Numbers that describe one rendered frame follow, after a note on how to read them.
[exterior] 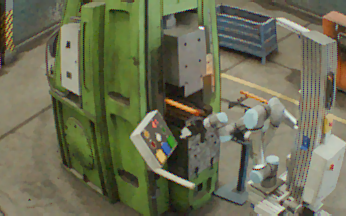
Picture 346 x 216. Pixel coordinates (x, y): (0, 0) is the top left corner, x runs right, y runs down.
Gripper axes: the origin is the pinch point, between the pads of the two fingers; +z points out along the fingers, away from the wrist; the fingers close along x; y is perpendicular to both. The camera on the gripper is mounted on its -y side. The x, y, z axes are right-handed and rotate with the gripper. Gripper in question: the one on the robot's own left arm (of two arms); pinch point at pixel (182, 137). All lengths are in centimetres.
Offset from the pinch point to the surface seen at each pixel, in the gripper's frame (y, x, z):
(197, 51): 39, -49, -19
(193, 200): -76, -38, 48
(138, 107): 27.6, -13.6, 26.6
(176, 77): 31.5, -32.1, -1.5
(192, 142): -19.0, -33.7, 15.5
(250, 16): -25, -492, 54
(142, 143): 15.4, 26.9, 12.2
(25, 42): 170, -418, 476
